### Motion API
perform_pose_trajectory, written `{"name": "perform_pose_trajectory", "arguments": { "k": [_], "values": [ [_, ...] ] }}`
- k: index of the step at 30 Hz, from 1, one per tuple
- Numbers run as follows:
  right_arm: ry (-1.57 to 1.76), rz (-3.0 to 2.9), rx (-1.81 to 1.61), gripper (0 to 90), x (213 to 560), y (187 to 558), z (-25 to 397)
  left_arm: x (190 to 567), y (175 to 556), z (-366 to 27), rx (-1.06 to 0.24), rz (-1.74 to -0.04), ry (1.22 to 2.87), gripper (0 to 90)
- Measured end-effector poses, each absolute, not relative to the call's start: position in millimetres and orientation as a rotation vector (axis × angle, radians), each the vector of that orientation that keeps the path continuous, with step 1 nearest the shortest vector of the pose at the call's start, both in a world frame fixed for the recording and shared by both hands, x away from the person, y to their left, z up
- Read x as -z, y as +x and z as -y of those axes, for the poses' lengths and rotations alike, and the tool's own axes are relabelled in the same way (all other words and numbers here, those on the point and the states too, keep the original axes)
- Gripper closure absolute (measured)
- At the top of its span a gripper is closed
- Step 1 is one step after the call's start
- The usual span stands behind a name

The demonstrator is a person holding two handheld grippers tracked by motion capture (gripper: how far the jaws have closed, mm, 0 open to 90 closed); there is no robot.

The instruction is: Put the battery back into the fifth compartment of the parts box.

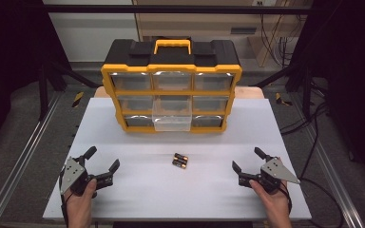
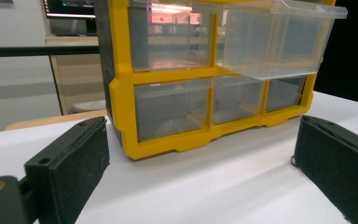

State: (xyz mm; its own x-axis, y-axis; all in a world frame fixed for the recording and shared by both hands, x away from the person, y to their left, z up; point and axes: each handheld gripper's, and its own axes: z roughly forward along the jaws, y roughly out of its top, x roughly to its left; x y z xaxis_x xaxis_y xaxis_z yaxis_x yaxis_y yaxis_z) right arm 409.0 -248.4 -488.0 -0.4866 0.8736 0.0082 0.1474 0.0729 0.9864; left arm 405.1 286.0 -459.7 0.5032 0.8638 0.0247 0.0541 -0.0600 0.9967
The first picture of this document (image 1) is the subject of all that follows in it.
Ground yellow black drawer organizer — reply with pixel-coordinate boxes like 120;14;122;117
100;37;243;134

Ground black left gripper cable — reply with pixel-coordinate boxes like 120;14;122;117
58;170;71;228

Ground person's left hand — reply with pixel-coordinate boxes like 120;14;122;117
64;179;98;218

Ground person's right hand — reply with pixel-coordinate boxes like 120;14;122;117
248;179;291;218

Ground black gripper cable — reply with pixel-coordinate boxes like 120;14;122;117
279;177;345;228
58;170;71;228

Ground hanging black cables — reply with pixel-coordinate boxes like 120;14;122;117
259;12;300;68

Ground black curtain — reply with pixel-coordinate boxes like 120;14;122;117
0;0;72;160
293;0;365;193

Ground wooden table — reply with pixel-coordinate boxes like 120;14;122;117
94;85;265;100

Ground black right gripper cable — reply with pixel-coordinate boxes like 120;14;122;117
279;177;345;228

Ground clear pulled-out plastic drawer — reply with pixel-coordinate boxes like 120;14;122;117
151;94;193;132

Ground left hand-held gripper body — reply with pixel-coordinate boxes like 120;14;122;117
59;155;115;196

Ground black floor cables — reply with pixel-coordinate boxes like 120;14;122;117
279;80;331;137

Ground black metal stand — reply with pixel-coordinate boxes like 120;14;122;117
253;60;316;120
37;60;103;122

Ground aluminium floor rail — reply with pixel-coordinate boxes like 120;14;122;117
293;94;365;228
0;91;62;228

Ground black horizontal frame bar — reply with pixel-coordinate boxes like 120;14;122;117
42;3;315;14

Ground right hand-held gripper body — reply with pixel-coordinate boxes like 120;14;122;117
238;157;301;195

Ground black yellow hazard tape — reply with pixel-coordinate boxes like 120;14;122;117
71;91;86;108
275;92;294;106

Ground set of closed clear drawers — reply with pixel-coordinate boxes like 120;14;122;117
108;71;236;128

